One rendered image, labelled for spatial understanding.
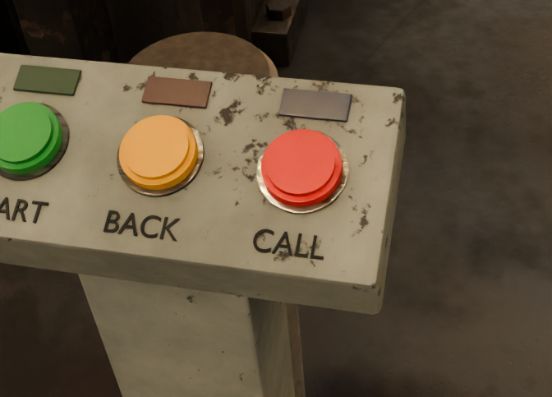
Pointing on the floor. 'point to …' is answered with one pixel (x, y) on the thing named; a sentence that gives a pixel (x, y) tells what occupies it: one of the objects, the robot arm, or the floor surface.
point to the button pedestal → (203, 224)
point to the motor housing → (65, 20)
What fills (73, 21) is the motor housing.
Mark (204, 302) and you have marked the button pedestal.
